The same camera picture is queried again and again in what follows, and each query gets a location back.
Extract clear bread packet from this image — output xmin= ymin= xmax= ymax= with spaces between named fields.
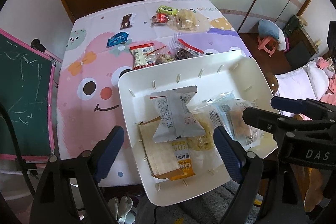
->
xmin=228 ymin=99 xmax=264 ymax=147

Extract clear mixed nut packet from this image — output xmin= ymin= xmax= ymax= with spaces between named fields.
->
xmin=151 ymin=46 xmax=177 ymax=65

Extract blue cushion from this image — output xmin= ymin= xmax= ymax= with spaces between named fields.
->
xmin=258 ymin=19 xmax=286 ymax=51

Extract brown glossy ball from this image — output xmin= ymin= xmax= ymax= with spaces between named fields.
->
xmin=265 ymin=74 xmax=279 ymax=94

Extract cartoon printed table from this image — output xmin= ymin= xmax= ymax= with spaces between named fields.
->
xmin=56 ymin=0 xmax=252 ymax=185

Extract black cable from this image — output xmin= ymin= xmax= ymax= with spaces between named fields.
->
xmin=0 ymin=103 xmax=36 ymax=195

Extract orange and white snack packet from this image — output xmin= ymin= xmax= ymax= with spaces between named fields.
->
xmin=168 ymin=139 xmax=197 ymax=182

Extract pink stool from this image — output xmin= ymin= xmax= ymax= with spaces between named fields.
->
xmin=257 ymin=36 xmax=279 ymax=57

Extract brown paper snack packet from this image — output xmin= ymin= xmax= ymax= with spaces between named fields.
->
xmin=136 ymin=116 xmax=184 ymax=178

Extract clear chip packet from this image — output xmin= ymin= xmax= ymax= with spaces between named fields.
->
xmin=168 ymin=9 xmax=200 ymax=31

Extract white and red snack packet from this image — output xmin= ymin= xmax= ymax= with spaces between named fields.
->
xmin=129 ymin=42 xmax=155 ymax=71

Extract green chalkboard pink frame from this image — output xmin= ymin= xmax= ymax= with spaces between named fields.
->
xmin=0 ymin=28 xmax=63 ymax=161

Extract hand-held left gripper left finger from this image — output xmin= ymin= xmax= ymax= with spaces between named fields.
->
xmin=30 ymin=126 xmax=125 ymax=224

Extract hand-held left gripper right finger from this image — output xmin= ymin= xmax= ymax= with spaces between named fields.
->
xmin=213 ymin=126 xmax=306 ymax=224

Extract grey snack packet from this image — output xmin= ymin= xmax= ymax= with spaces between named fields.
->
xmin=150 ymin=86 xmax=206 ymax=143

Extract green snack packet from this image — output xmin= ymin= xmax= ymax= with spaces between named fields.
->
xmin=157 ymin=5 xmax=177 ymax=15

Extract brown chocolate bar packet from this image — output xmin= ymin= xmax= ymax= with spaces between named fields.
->
xmin=120 ymin=13 xmax=134 ymax=30

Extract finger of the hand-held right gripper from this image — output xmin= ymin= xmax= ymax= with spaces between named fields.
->
xmin=271 ymin=96 xmax=336 ymax=119
xmin=242 ymin=107 xmax=335 ymax=135

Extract dark nut packet red strips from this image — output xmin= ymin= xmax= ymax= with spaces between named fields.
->
xmin=173 ymin=38 xmax=205 ymax=60

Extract dark wooden cabinet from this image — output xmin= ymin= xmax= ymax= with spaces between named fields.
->
xmin=282 ymin=15 xmax=322 ymax=63

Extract white plastic tray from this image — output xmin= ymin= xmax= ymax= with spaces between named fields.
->
xmin=118 ymin=49 xmax=280 ymax=207

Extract person's right forearm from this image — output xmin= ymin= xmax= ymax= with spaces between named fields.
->
xmin=304 ymin=168 xmax=332 ymax=214

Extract yellow flaky snack packet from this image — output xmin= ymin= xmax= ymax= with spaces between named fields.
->
xmin=188 ymin=109 xmax=217 ymax=153

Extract small red snack packet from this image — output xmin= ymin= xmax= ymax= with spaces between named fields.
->
xmin=151 ymin=13 xmax=170 ymax=27

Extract blue snack packet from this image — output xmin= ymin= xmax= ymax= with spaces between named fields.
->
xmin=106 ymin=31 xmax=130 ymax=47

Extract white pillow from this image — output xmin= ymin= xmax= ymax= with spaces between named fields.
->
xmin=307 ymin=61 xmax=330 ymax=101
xmin=273 ymin=68 xmax=317 ymax=101

